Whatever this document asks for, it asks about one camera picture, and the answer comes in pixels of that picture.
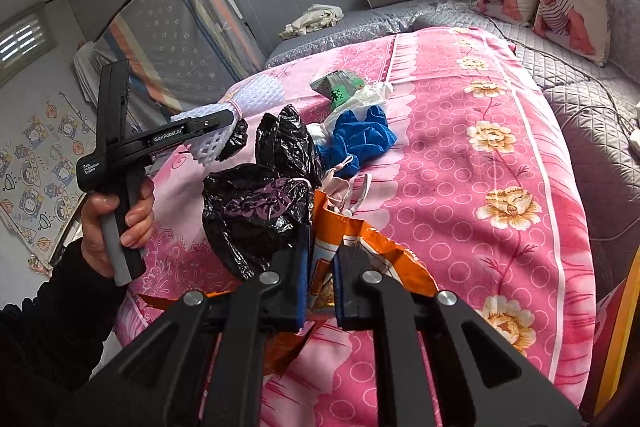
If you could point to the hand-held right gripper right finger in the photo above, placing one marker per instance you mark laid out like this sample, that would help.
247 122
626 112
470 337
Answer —
350 292

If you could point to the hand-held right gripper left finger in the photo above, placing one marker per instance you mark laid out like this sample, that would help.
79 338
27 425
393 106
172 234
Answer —
287 292

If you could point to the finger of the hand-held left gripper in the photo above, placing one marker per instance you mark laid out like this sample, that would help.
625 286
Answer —
216 122

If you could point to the white foam fruit net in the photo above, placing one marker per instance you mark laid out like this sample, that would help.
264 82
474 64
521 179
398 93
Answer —
210 152

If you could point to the orange snack bag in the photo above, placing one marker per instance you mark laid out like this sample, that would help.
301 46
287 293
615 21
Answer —
385 254

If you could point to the pink face mask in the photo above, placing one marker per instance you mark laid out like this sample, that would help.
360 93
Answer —
337 187

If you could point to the green snack packet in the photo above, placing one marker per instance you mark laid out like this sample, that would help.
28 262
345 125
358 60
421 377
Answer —
335 87

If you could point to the person's left forearm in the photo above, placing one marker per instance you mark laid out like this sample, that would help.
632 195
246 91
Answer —
50 332

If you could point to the person's left hand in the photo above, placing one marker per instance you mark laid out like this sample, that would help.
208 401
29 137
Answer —
95 232

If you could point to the black plastic bag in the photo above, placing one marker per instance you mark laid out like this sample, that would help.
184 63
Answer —
287 142
250 217
235 139

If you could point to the cartoon print mat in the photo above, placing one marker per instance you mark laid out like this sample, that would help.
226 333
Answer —
40 177

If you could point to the hanging white garment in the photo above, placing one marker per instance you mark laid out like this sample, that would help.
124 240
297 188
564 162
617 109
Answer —
87 72

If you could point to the striped patterned mattress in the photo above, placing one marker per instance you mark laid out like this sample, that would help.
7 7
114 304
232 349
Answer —
190 32

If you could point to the crumpled white cloth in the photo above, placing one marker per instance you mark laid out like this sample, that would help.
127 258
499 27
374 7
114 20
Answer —
315 19

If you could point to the blue glove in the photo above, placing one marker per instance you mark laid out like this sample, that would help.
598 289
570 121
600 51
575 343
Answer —
360 132

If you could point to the white plastic bag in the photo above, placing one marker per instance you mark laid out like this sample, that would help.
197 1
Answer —
370 98

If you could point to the pink floral blanket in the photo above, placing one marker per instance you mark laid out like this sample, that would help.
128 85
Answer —
450 167

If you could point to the yellow bin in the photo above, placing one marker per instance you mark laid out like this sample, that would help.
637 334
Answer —
617 342

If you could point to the grey quilted bed cover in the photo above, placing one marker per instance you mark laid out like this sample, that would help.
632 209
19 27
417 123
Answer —
575 57

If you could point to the wall vent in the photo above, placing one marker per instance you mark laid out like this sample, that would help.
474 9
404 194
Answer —
22 39

